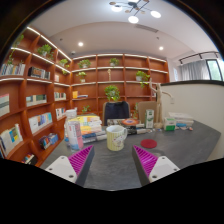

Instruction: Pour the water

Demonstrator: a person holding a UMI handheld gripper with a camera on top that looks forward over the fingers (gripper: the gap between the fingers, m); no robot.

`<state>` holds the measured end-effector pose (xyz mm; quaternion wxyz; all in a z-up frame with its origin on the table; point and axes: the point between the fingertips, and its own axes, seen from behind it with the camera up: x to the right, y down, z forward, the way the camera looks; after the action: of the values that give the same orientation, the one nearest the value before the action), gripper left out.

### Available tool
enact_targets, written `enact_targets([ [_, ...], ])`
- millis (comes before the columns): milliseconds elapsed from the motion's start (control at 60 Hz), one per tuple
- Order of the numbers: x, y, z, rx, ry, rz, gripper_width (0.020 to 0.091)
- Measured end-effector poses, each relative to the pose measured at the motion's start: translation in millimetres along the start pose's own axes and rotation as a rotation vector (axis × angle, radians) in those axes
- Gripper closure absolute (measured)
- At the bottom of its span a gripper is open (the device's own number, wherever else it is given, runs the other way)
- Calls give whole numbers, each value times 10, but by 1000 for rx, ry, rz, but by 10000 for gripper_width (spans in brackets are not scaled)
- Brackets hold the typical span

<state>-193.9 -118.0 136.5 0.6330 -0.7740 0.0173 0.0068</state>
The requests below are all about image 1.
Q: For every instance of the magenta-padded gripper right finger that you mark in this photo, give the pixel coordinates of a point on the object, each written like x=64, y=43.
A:
x=161, y=166

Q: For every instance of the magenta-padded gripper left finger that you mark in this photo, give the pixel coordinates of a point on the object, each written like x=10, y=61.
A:
x=65, y=166

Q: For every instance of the flat round red coaster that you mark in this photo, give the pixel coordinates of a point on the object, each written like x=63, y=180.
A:
x=148, y=143

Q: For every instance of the clear bottle with pink label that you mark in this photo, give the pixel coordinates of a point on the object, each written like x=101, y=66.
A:
x=75, y=135

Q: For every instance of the small green and white box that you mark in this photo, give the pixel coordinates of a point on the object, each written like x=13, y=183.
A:
x=169, y=124

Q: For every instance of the stack of colourful books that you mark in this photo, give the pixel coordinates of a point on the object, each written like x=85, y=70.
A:
x=90, y=126

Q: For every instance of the green and white carton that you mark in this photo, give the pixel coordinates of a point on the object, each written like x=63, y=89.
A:
x=149, y=119

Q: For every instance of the stack of white books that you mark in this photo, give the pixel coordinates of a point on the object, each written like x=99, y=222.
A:
x=181, y=119

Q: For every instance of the dark book with orange disc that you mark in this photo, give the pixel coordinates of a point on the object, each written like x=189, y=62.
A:
x=130, y=124

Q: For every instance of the yellow-green striped mug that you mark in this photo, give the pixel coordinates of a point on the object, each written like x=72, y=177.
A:
x=115, y=138

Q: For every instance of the beige chair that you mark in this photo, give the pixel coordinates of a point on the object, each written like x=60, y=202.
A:
x=144, y=110

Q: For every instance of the wooden artist mannequin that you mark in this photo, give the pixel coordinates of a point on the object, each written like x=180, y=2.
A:
x=159, y=100

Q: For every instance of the dark office chair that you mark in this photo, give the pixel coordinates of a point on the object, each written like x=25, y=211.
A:
x=116, y=111

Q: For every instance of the grey window curtain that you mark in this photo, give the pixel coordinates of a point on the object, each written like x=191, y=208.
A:
x=194, y=70

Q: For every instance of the black-framed window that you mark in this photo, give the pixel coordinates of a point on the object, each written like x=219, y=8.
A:
x=214, y=70

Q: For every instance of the branched ceiling lamp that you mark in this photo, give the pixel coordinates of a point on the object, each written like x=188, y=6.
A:
x=134, y=10

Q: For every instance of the wooden wall shelf unit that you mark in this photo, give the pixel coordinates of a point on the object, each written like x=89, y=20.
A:
x=40, y=100

